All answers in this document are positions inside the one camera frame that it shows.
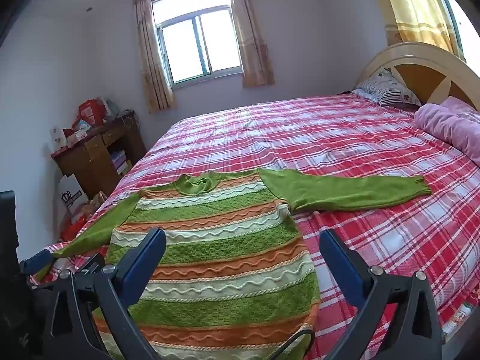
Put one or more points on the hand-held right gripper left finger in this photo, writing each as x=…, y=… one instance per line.
x=145, y=265

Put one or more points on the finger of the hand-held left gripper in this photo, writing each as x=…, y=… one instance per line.
x=35, y=263

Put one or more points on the white box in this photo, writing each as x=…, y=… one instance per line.
x=58, y=137

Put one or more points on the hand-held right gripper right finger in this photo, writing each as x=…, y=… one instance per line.
x=343, y=266

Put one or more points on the red gift bag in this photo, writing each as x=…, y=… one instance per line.
x=91, y=112

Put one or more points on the red plastic bag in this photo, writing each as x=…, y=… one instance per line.
x=75, y=228

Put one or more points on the green orange striped knit sweater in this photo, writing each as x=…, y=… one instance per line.
x=225, y=251

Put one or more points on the patterned pillow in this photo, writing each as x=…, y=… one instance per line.
x=386, y=90

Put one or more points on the beige patterned curtain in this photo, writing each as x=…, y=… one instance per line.
x=253, y=45
x=153, y=63

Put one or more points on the yellow curtain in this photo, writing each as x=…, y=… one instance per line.
x=412, y=7

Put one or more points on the red plaid bed sheet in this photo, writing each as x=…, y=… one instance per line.
x=337, y=138

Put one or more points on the bright side window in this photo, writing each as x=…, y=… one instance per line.
x=455, y=18

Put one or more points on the white paper bag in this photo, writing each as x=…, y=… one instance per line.
x=73, y=195

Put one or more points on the purple blanket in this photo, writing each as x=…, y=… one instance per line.
x=446, y=123

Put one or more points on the brown wooden desk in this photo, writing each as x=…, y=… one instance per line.
x=86, y=165

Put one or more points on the stack of boxes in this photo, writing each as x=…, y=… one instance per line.
x=120, y=162

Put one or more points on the sliding glass window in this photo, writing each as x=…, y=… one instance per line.
x=195, y=45

